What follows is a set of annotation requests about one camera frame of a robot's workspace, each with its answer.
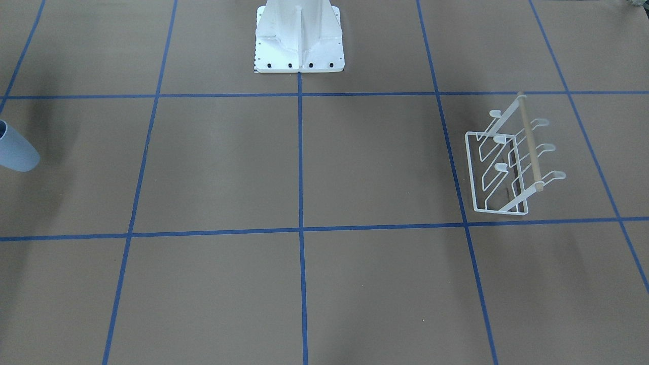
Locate light blue plastic cup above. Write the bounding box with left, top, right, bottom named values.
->
left=1, top=120, right=41, bottom=172

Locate white pedestal base plate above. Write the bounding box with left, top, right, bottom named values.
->
left=254, top=1, right=345, bottom=74

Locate white wire cup holder rack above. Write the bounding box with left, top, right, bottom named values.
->
left=464, top=92, right=566, bottom=216

